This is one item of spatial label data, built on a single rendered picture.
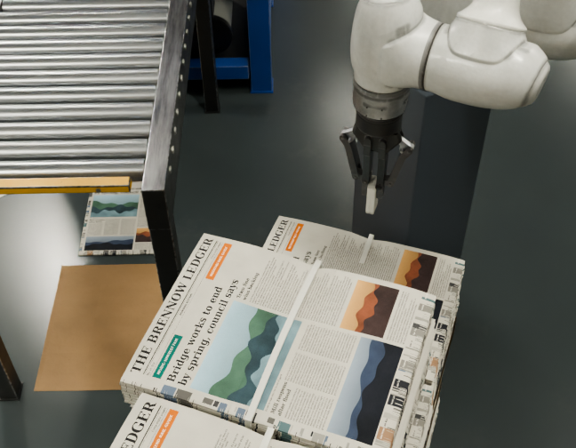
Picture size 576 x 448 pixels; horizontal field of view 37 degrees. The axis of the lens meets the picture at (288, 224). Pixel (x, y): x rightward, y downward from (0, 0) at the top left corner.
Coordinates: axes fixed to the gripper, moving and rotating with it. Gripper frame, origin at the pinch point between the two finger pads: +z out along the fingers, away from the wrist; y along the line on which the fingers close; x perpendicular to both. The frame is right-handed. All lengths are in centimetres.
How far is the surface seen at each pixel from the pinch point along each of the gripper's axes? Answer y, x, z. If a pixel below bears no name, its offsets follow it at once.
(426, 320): 15.8, -32.2, -10.2
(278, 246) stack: -16.1, -5.9, 13.2
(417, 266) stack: 10.0, -2.6, 13.1
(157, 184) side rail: -46.7, 5.1, 16.0
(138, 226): -89, 57, 95
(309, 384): 3.3, -47.3, -9.9
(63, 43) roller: -91, 45, 16
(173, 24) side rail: -68, 60, 16
